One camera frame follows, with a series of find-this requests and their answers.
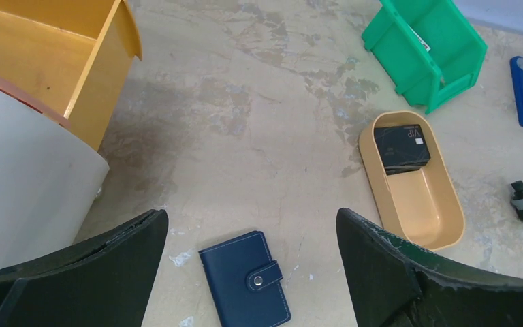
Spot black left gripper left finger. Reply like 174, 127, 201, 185
0, 209, 169, 326

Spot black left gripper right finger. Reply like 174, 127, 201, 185
336, 208, 523, 326

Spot blue leather card holder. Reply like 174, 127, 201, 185
198, 230, 291, 327

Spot black VIP credit cards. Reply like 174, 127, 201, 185
373, 124, 431, 176

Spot tan oval plastic tray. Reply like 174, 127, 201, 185
358, 111, 465, 251

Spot white cylindrical container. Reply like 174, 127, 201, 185
0, 77, 109, 270

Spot yellow wooden box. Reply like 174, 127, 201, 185
0, 1, 142, 149

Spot green plastic bin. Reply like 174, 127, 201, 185
362, 0, 488, 114

